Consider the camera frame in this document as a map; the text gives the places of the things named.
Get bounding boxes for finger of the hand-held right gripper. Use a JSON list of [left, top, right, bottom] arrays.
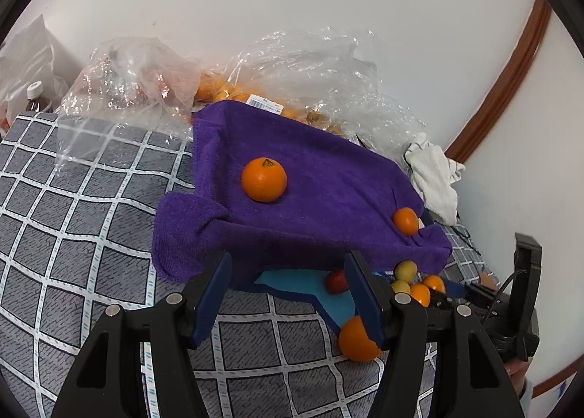
[[429, 280, 496, 309]]

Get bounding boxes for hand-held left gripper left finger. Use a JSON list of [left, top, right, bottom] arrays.
[[52, 251, 233, 418]]

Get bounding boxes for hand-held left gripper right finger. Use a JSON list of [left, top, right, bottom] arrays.
[[344, 251, 525, 418]]

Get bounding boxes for small red fruit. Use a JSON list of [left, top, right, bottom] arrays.
[[325, 269, 351, 295]]

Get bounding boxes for large orange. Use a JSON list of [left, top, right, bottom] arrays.
[[338, 315, 383, 363]]

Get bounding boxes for orange with green stem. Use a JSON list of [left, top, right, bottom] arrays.
[[241, 157, 288, 203]]

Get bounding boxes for purple towel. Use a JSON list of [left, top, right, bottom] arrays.
[[152, 101, 453, 284]]

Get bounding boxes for bagged small yellow fruits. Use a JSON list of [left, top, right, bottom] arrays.
[[303, 110, 352, 138]]

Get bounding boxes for person's right hand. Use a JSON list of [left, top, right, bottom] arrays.
[[504, 356, 532, 400]]

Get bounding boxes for white striped towel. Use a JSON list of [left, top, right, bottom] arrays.
[[404, 133, 466, 225]]

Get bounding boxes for grey checked blanket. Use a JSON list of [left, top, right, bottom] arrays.
[[0, 112, 498, 418]]

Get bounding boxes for crumpled clear plastic bag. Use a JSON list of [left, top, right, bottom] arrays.
[[319, 89, 427, 161]]

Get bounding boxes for white price label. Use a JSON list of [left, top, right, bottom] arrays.
[[247, 96, 284, 114]]

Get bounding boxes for bagged oranges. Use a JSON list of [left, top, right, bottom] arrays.
[[196, 73, 302, 120]]

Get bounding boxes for brown wooden door trim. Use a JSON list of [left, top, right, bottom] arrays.
[[443, 0, 555, 163]]

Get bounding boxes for pink-tinted clear plastic bag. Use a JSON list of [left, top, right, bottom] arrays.
[[59, 37, 204, 172]]

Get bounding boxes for large clear plastic bag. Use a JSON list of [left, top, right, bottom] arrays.
[[196, 26, 427, 163]]

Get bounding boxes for brown bottle with white cap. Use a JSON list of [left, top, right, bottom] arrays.
[[23, 83, 53, 115]]

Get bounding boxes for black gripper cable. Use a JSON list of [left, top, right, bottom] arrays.
[[487, 269, 523, 323]]

